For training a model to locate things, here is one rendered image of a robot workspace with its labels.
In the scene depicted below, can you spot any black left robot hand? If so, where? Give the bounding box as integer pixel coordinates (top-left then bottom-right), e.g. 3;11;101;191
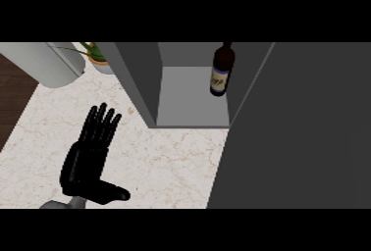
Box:
58;102;132;206

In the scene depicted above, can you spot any grey open cabinet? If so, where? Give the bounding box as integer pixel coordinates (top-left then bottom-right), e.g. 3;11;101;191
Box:
96;41;277;129

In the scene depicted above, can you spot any dark wine bottle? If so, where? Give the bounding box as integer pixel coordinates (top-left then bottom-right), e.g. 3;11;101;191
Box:
209;41;238;98

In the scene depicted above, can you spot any dark grey cabinet door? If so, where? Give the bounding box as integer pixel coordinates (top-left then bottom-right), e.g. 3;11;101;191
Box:
206;41;371;210

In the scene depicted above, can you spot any pale grey cylinder appliance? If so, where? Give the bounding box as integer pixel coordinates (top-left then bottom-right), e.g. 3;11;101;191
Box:
0;41;88;89

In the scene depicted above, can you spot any green potted plant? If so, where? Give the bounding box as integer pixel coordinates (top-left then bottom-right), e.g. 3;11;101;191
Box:
57;41;116;75

